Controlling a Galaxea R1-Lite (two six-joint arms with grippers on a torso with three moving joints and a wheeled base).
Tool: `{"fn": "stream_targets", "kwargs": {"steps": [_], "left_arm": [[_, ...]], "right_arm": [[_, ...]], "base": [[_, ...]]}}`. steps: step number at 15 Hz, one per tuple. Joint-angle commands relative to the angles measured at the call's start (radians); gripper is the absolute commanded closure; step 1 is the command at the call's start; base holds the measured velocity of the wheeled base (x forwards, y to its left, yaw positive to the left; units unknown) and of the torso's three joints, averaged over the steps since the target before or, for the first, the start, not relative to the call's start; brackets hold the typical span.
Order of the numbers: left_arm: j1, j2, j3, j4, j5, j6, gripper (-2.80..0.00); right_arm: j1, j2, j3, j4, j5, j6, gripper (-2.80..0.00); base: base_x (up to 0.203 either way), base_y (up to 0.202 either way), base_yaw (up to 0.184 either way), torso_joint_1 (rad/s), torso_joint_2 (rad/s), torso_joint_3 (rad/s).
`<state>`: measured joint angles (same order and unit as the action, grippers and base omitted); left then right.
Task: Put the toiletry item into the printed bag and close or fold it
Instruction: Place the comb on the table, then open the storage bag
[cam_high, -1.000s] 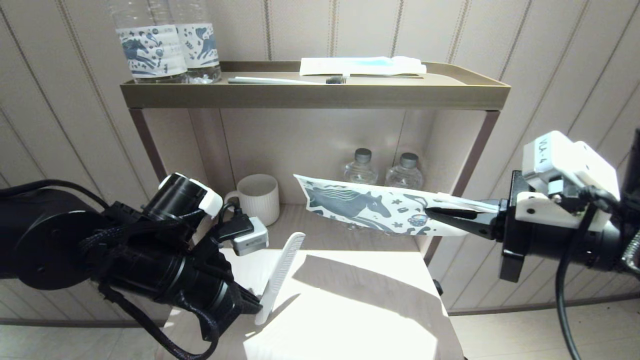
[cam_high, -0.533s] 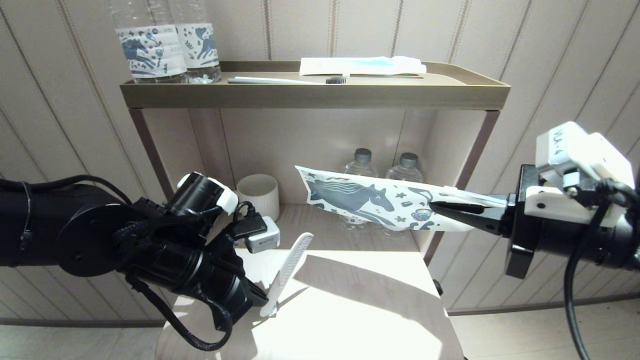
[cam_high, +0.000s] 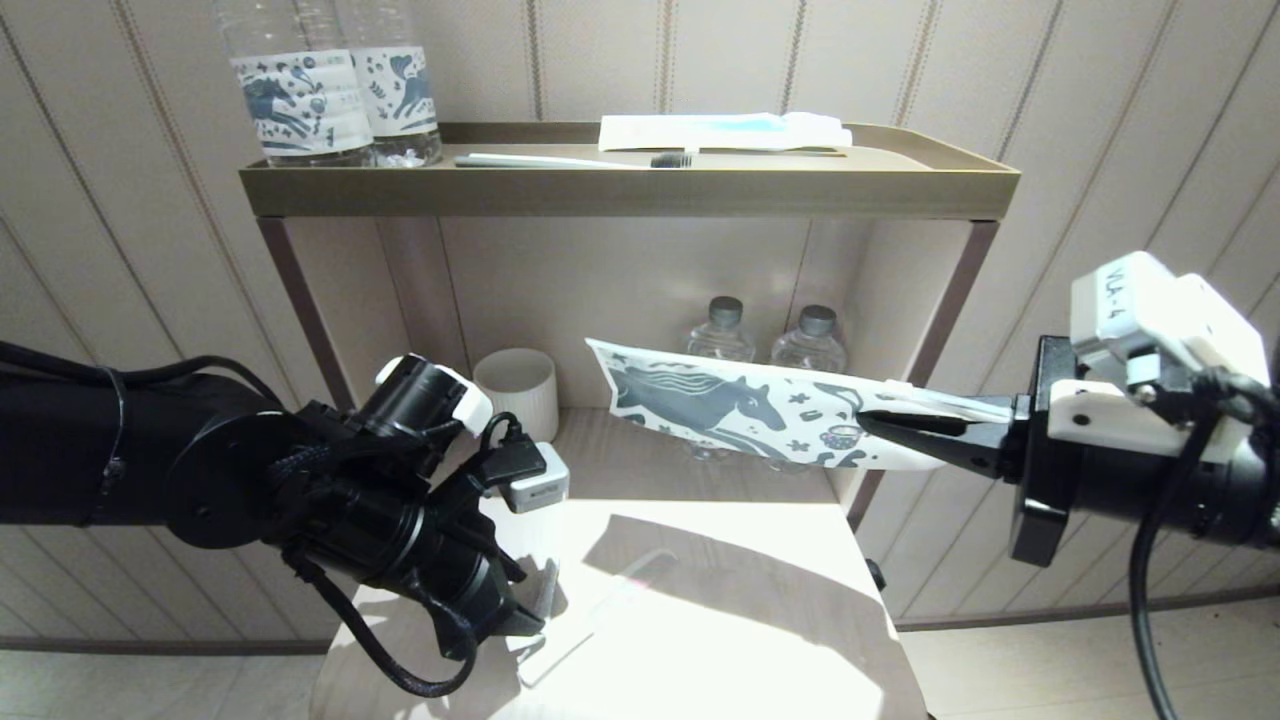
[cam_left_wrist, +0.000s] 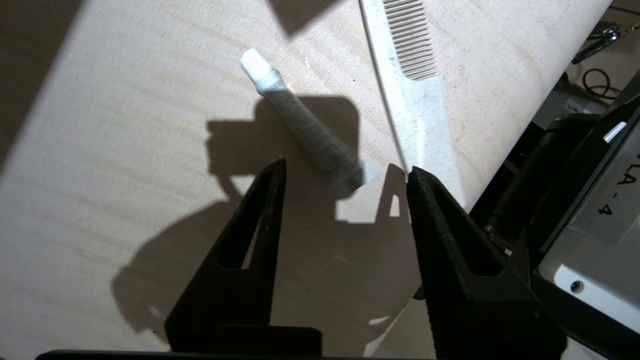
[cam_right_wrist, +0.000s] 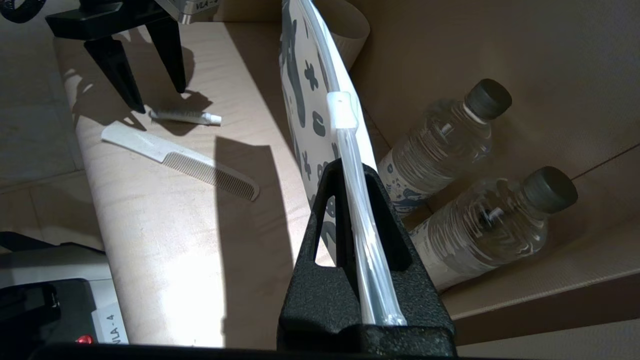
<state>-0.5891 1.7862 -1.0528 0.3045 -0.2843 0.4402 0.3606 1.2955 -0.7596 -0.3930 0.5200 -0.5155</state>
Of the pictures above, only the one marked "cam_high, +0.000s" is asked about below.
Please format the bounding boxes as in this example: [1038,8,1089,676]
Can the clear bottle blue horse label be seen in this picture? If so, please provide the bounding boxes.
[212,0,376,168]
[335,0,443,168]

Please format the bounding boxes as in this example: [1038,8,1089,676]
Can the thin black right camera cable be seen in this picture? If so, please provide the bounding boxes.
[1130,365,1280,720]

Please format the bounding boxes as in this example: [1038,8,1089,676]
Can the horse print zipper pouch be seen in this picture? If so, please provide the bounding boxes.
[585,337,1016,471]

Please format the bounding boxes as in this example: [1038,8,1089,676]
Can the wrapped toothbrush white packet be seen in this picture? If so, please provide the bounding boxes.
[598,112,853,153]

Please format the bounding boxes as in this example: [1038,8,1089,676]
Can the white ribbed mug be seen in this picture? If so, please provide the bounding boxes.
[473,347,559,444]

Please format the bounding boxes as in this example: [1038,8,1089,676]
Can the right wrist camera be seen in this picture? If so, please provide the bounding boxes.
[1070,250,1271,393]

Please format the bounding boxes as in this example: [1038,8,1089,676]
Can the thin black left camera cable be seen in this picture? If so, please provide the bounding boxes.
[0,342,521,456]

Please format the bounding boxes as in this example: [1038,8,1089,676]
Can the small clear water bottle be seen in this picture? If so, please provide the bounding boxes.
[770,305,847,473]
[685,296,758,463]

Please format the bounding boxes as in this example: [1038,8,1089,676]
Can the thin black camera cable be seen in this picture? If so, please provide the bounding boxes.
[1130,365,1280,720]
[0,342,521,456]

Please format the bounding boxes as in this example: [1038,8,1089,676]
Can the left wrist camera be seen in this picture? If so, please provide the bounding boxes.
[470,415,571,514]

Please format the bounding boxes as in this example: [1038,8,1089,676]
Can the grey toothbrush black bristles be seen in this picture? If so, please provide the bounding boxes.
[455,152,694,170]

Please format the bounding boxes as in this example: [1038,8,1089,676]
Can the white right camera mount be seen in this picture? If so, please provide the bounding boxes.
[1048,378,1251,466]

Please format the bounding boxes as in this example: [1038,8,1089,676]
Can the beige shelf unit brown tray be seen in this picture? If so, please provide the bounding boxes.
[240,122,1021,531]

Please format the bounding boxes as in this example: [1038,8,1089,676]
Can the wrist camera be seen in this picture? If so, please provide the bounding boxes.
[1070,250,1271,393]
[470,415,571,514]

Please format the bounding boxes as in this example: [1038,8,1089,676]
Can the white comb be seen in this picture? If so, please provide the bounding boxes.
[515,548,683,691]

